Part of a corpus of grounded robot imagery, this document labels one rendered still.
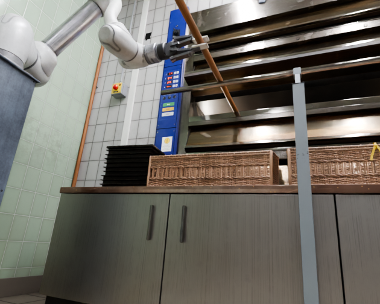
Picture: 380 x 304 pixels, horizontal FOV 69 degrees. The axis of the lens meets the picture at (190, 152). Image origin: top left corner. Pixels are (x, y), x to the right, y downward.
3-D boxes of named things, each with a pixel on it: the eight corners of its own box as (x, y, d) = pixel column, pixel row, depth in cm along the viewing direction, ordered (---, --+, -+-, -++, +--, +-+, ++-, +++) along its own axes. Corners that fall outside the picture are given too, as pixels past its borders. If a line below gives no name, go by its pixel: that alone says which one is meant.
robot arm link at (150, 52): (152, 68, 132) (163, 66, 130) (142, 57, 124) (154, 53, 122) (154, 52, 135) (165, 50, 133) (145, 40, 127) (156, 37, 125)
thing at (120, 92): (115, 99, 219) (117, 88, 222) (126, 97, 215) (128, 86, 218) (110, 94, 213) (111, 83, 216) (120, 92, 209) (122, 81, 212)
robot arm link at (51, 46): (-6, 57, 129) (15, 82, 150) (20, 76, 128) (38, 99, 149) (101, -32, 154) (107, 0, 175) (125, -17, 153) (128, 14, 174)
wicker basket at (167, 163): (183, 204, 165) (186, 160, 174) (281, 207, 145) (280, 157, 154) (143, 187, 122) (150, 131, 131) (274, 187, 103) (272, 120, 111)
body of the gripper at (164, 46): (164, 50, 132) (181, 46, 128) (162, 64, 129) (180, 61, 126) (156, 39, 125) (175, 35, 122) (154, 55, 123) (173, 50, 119)
